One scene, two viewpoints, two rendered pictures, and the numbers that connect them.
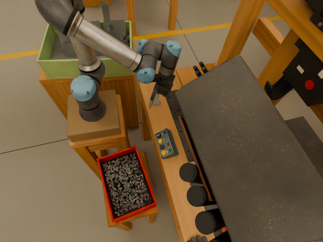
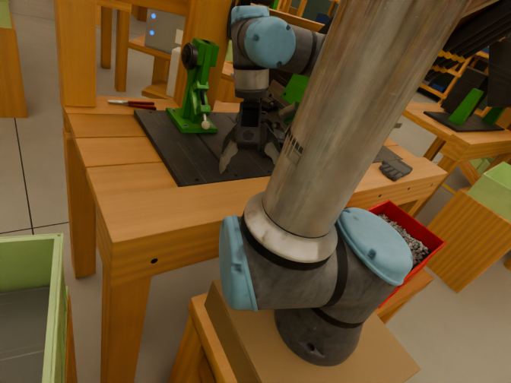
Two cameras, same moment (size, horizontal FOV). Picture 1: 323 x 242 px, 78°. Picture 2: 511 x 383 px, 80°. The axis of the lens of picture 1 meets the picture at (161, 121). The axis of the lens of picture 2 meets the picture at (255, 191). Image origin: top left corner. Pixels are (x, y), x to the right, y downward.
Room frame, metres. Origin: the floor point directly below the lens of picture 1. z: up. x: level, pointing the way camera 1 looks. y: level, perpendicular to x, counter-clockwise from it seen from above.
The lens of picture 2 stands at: (0.92, 0.64, 1.39)
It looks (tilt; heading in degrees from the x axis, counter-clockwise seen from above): 34 degrees down; 245
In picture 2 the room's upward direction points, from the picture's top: 21 degrees clockwise
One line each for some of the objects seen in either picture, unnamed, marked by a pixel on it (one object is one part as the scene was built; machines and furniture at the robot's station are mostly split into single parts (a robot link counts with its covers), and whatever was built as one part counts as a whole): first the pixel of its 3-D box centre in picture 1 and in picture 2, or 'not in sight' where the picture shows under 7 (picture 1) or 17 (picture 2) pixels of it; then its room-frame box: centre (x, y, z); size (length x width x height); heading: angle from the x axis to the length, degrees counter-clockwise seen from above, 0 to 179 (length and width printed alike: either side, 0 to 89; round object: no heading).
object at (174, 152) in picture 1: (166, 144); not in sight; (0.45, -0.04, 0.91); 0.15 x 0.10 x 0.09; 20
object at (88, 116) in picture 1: (91, 105); (325, 305); (0.61, 0.40, 0.98); 0.15 x 0.15 x 0.10
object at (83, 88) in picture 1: (85, 91); (354, 261); (0.62, 0.40, 1.10); 0.13 x 0.12 x 0.14; 179
